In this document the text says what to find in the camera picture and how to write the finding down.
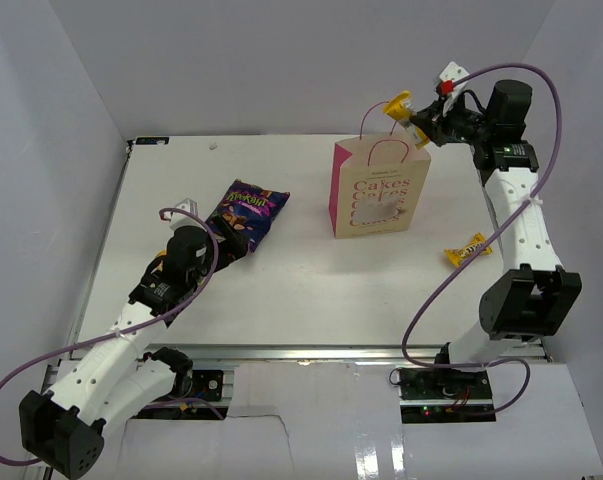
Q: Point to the blue label left corner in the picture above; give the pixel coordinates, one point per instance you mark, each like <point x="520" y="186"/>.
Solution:
<point x="152" y="140"/>

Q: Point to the yellow M&M packet right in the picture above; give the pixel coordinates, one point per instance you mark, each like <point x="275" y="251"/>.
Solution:
<point x="458" y="256"/>

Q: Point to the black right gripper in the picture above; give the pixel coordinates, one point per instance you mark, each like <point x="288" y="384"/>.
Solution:
<point x="435" y="124"/>

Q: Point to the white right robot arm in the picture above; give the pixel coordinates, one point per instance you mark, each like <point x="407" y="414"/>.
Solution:
<point x="535" y="292"/>

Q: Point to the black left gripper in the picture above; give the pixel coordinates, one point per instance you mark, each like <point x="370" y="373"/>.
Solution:
<point x="233" y="246"/>

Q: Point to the paper bag with pink handles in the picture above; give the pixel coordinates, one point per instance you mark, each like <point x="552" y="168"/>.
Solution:
<point x="376" y="183"/>

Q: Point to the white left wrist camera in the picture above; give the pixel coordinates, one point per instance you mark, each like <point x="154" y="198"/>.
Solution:
<point x="181" y="215"/>

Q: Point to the yellow snack packet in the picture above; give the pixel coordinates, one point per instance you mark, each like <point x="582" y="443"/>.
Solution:
<point x="400" y="110"/>

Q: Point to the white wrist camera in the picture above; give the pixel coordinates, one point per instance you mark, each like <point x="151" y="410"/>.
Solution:
<point x="181" y="215"/>
<point x="449" y="85"/>

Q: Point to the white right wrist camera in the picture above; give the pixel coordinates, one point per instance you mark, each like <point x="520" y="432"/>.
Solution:
<point x="449" y="85"/>

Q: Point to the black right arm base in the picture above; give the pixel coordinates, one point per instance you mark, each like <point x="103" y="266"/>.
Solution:
<point x="443" y="396"/>

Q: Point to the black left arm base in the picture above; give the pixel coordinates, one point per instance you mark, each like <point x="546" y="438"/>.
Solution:
<point x="205" y="389"/>

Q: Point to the purple snack bag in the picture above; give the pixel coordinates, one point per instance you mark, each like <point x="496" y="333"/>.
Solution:
<point x="249" y="210"/>

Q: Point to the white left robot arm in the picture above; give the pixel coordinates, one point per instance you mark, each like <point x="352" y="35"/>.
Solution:
<point x="66" y="426"/>

